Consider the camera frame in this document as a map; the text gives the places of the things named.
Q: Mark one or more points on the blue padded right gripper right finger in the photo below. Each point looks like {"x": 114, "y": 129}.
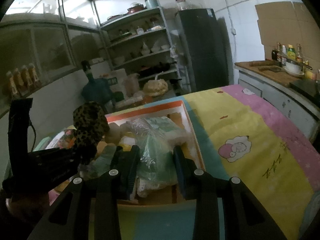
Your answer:
{"x": 197, "y": 184}

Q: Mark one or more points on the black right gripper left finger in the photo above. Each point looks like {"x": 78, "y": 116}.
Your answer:
{"x": 114, "y": 185}

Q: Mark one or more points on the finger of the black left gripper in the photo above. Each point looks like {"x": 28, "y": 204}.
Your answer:
{"x": 59, "y": 163}

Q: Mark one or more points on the leopard print plush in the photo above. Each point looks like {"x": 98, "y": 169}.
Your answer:
{"x": 90, "y": 126}

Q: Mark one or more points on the green plastic bagged cloth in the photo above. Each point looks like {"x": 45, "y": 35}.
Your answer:
{"x": 156, "y": 137}

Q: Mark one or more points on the pale green towel pack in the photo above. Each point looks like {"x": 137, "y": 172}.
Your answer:
{"x": 99, "y": 165}

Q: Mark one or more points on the green tissue box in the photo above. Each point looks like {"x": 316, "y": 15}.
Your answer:
{"x": 42, "y": 144}

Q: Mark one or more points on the floral tissue pack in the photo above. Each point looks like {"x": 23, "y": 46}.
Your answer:
{"x": 63, "y": 139}

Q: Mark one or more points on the orange rimmed cardboard tray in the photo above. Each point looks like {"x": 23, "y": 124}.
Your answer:
{"x": 177, "y": 112}

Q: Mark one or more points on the orange drink bottles row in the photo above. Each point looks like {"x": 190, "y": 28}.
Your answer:
{"x": 23, "y": 81}

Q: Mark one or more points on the metal shelf rack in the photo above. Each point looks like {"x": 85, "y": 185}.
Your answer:
{"x": 144, "y": 43}

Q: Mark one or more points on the kitchen counter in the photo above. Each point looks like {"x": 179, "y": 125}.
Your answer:
{"x": 275, "y": 89}

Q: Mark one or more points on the white bowl on counter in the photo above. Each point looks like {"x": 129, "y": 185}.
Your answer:
{"x": 293, "y": 69}

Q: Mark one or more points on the dark refrigerator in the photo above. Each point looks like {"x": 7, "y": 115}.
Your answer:
{"x": 202, "y": 42}

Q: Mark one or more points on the teal pot on shelf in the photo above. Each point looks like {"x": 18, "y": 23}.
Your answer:
{"x": 150, "y": 4}

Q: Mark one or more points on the yellow green bottle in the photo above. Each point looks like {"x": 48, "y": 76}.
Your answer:
{"x": 291, "y": 53}

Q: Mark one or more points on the glass jar on fridge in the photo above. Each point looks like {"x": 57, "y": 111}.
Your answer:
{"x": 182, "y": 5}

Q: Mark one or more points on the cardboard on wall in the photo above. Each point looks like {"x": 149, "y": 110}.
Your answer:
{"x": 288, "y": 23}

